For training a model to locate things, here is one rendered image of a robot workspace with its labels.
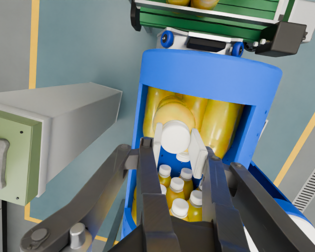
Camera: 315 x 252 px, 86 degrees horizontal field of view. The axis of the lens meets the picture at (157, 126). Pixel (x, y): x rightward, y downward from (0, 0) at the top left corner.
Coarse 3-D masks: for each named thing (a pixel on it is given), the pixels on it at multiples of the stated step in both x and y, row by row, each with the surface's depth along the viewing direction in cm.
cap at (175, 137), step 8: (168, 128) 21; (176, 128) 21; (184, 128) 21; (168, 136) 21; (176, 136) 21; (184, 136) 21; (168, 144) 22; (176, 144) 21; (184, 144) 21; (176, 152) 22
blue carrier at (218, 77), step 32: (160, 64) 28; (192, 64) 25; (224, 64) 24; (256, 64) 24; (224, 96) 25; (256, 96) 26; (256, 128) 30; (160, 160) 59; (224, 160) 49; (128, 192) 45; (128, 224) 42
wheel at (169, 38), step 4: (164, 32) 47; (168, 32) 46; (164, 36) 48; (168, 36) 46; (172, 36) 46; (160, 40) 49; (164, 40) 48; (168, 40) 46; (172, 40) 47; (164, 44) 48; (168, 44) 47
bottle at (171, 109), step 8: (168, 96) 38; (176, 96) 38; (160, 104) 32; (168, 104) 27; (176, 104) 26; (184, 104) 29; (160, 112) 26; (168, 112) 24; (176, 112) 24; (184, 112) 25; (152, 120) 28; (160, 120) 24; (168, 120) 24; (176, 120) 23; (184, 120) 24; (192, 120) 25; (152, 128) 28
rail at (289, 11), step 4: (292, 0) 43; (296, 0) 42; (288, 4) 44; (292, 4) 42; (296, 4) 42; (288, 8) 44; (292, 8) 42; (288, 12) 43; (292, 12) 43; (284, 16) 45; (288, 16) 43; (284, 20) 45; (288, 20) 43
